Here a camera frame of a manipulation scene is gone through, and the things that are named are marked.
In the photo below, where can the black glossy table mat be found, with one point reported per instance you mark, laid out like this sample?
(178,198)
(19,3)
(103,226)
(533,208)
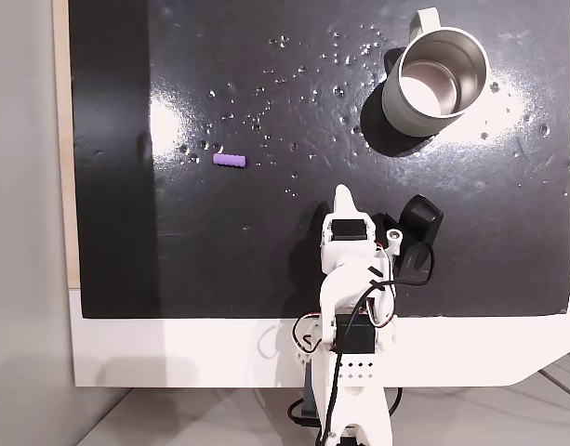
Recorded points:
(266,260)

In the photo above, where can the purple ribbed pen grip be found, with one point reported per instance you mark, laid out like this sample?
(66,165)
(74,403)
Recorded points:
(229,160)

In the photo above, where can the sage green steel-lined mug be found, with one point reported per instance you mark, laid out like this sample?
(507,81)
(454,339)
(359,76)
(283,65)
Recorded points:
(396,109)

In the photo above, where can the light wooden board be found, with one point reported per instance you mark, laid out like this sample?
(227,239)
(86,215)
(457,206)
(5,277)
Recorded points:
(61,139)

